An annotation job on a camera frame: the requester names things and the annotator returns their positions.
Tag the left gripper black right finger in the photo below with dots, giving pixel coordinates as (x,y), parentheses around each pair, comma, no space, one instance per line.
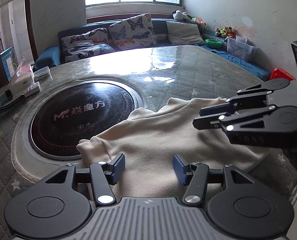
(236,203)

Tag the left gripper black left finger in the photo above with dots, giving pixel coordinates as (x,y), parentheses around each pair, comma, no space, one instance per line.
(53,208)

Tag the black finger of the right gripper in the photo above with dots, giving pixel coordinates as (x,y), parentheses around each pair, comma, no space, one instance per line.
(266,127)
(248,98)

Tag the cream knit garment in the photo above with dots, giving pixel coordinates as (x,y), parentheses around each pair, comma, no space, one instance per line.
(149,140)

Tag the red plastic stool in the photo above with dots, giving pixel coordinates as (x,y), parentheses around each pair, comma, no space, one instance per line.
(281,73)

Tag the clear plastic storage box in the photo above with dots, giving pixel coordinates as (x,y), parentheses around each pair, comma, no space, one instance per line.
(241,49)

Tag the green bowl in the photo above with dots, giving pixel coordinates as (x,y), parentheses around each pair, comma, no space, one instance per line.
(212,43)

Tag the colourful plush toys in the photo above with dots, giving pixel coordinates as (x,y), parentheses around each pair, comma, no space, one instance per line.
(226,31)

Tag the plain grey cushion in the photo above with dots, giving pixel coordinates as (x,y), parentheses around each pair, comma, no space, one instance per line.
(183,33)

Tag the round black induction cooktop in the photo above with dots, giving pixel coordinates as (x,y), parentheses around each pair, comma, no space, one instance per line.
(79,112)

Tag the black white plush toy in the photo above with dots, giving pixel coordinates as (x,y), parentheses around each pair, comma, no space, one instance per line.
(181,16)

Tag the white pink box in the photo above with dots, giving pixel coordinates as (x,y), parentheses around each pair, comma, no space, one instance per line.
(23,82)

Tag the butterfly pillow standing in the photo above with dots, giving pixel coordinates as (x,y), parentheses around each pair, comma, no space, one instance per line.
(134,32)

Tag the small green packet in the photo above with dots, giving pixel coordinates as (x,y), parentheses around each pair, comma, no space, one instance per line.
(41,74)

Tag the blue white carton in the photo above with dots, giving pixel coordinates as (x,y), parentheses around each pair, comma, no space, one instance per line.
(7,61)

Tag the butterfly pillow lying flat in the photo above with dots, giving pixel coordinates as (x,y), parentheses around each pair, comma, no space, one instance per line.
(89,44)

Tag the blue black strap device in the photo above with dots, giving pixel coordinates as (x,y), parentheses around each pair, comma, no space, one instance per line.
(9,101)

